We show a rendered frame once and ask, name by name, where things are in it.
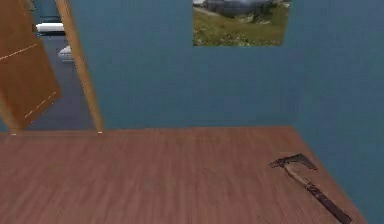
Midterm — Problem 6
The white rounded object beyond doorway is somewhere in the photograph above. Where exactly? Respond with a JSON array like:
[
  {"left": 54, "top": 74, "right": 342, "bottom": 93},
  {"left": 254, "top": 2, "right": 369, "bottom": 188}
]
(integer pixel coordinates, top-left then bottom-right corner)
[{"left": 57, "top": 45, "right": 74, "bottom": 62}]

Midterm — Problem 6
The brown wooden room door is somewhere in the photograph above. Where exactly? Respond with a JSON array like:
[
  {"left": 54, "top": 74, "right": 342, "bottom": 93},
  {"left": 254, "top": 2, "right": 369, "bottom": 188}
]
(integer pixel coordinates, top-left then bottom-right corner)
[{"left": 0, "top": 0, "right": 63, "bottom": 132}]

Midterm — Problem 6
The landscape picture on wall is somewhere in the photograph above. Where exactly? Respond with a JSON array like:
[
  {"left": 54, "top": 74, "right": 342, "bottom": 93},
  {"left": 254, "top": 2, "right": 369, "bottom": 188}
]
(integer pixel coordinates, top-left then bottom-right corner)
[{"left": 192, "top": 0, "right": 293, "bottom": 47}]

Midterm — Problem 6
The dark axe with wooden handle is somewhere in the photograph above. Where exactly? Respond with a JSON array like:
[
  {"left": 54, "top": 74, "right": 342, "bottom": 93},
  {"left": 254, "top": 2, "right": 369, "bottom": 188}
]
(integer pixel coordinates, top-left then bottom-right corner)
[{"left": 269, "top": 153, "right": 354, "bottom": 224}]

